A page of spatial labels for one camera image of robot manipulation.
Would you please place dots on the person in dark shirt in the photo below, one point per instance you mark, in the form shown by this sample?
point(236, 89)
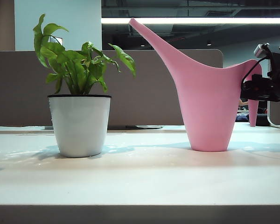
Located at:
point(243, 102)

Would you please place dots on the black cushion bag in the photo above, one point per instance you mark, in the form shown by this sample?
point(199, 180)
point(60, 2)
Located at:
point(262, 120)

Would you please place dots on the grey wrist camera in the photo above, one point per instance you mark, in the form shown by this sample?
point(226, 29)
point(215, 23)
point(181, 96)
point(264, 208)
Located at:
point(261, 51)

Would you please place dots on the long ceiling light strip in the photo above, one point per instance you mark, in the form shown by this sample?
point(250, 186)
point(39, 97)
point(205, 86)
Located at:
point(200, 20)

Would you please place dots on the pink plastic watering can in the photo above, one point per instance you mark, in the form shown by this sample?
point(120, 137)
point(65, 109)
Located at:
point(207, 105)

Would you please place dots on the green leafy plant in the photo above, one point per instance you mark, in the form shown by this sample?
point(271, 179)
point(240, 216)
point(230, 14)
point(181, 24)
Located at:
point(77, 67)

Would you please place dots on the white plant pot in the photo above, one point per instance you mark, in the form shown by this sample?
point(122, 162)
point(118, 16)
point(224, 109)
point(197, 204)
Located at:
point(79, 126)

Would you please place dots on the wide brown desk divider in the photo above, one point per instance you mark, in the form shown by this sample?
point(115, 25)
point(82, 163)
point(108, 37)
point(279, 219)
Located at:
point(142, 93)

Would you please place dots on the small framed wall sign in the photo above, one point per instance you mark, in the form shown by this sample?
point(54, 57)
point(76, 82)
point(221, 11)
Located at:
point(57, 40)

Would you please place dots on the blue patterned cloth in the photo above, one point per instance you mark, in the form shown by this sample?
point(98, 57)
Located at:
point(241, 117)

